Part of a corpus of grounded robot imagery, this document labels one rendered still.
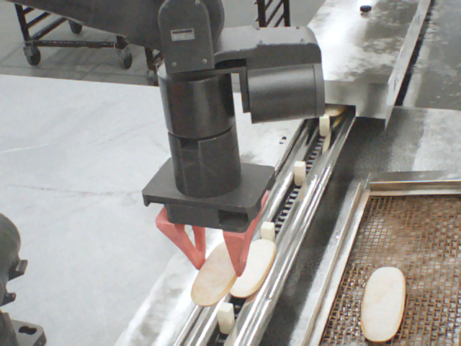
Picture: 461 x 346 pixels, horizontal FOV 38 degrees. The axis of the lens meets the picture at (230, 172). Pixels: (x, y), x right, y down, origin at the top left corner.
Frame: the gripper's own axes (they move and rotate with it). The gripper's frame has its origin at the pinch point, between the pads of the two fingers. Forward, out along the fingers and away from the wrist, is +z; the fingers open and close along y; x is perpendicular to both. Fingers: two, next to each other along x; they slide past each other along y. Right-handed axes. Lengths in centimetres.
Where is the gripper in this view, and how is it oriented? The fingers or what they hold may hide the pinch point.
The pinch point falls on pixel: (220, 262)
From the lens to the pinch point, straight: 62.3
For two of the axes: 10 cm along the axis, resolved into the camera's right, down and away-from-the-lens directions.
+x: -3.4, 5.2, -7.8
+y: -9.3, -1.0, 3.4
